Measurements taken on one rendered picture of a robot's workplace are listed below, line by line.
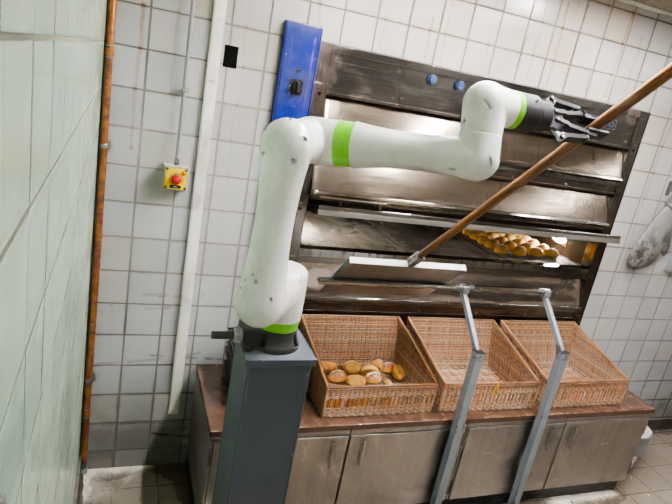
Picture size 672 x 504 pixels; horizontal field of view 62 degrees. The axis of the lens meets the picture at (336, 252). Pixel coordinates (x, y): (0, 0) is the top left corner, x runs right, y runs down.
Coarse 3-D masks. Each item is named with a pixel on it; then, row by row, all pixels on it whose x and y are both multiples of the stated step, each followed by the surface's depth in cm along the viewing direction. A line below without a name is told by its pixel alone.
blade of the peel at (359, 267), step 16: (336, 272) 236; (352, 272) 234; (368, 272) 235; (384, 272) 237; (400, 272) 239; (416, 272) 240; (432, 272) 242; (448, 272) 244; (336, 288) 251; (352, 288) 253; (368, 288) 255; (384, 288) 257; (400, 288) 259
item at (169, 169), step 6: (168, 168) 228; (174, 168) 228; (180, 168) 229; (186, 168) 230; (162, 174) 233; (168, 174) 228; (174, 174) 229; (180, 174) 230; (186, 174) 231; (162, 180) 231; (168, 180) 229; (186, 180) 232; (162, 186) 230; (168, 186) 230; (174, 186) 231; (180, 186) 232; (186, 186) 233
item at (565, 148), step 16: (656, 80) 131; (640, 96) 136; (608, 112) 143; (624, 112) 141; (576, 144) 154; (544, 160) 163; (528, 176) 170; (512, 192) 177; (480, 208) 190; (464, 224) 199
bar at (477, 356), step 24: (432, 288) 254; (456, 288) 258; (480, 288) 263; (504, 288) 268; (528, 288) 274; (552, 312) 275; (480, 360) 247; (552, 384) 268; (456, 408) 257; (456, 432) 257; (528, 456) 280
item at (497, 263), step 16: (320, 256) 272; (336, 256) 275; (352, 256) 278; (368, 256) 281; (384, 256) 284; (400, 256) 287; (432, 256) 296; (448, 256) 302; (560, 272) 326; (576, 272) 331
